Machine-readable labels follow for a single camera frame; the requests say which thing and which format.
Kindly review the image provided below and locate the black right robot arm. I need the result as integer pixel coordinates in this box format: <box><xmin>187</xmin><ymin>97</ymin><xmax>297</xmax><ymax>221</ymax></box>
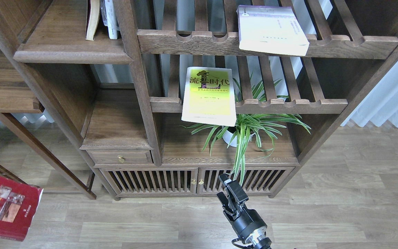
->
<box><xmin>217</xmin><ymin>174</ymin><xmax>272</xmax><ymax>249</ymax></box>

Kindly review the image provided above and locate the white purple cover book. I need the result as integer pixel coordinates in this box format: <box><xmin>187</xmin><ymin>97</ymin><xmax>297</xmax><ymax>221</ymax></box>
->
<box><xmin>237</xmin><ymin>5</ymin><xmax>310</xmax><ymax>56</ymax></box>

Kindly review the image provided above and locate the white curtain right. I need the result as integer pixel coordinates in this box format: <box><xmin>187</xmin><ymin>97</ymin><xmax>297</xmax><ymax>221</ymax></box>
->
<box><xmin>341</xmin><ymin>61</ymin><xmax>398</xmax><ymax>128</ymax></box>

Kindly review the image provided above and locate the red cover book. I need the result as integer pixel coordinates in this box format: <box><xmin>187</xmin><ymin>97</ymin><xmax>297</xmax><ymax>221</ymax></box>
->
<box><xmin>0</xmin><ymin>176</ymin><xmax>43</xmax><ymax>241</ymax></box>

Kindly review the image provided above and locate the brass drawer knob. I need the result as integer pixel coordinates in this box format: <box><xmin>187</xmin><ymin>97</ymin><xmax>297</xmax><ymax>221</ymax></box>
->
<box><xmin>117</xmin><ymin>155</ymin><xmax>125</xmax><ymax>163</ymax></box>

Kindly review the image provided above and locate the yellow green cover book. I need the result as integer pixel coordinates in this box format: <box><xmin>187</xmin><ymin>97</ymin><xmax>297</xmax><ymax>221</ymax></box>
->
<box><xmin>181</xmin><ymin>67</ymin><xmax>236</xmax><ymax>127</ymax></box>

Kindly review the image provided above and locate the upright white book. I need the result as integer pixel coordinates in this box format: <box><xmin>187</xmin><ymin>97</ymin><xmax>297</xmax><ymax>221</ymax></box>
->
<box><xmin>103</xmin><ymin>0</ymin><xmax>120</xmax><ymax>39</ymax></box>

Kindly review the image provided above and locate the white plant pot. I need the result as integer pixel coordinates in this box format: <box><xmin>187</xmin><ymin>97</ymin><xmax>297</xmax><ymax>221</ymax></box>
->
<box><xmin>222</xmin><ymin>126</ymin><xmax>240</xmax><ymax>147</ymax></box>

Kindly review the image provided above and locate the green spider plant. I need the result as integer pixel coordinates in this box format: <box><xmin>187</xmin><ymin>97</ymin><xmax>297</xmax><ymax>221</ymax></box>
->
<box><xmin>184</xmin><ymin>71</ymin><xmax>313</xmax><ymax>187</ymax></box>

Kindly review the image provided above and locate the dark wooden bookshelf unit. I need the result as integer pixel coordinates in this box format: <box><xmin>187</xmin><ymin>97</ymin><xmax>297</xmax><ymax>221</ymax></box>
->
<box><xmin>0</xmin><ymin>0</ymin><xmax>398</xmax><ymax>200</ymax></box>

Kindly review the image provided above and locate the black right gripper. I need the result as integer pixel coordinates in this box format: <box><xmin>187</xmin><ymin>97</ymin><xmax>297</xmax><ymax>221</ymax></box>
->
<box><xmin>217</xmin><ymin>174</ymin><xmax>267</xmax><ymax>244</ymax></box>

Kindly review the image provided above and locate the upright cream paged book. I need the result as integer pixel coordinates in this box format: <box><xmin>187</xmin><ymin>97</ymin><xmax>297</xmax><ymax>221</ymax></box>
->
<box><xmin>85</xmin><ymin>0</ymin><xmax>101</xmax><ymax>41</ymax></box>

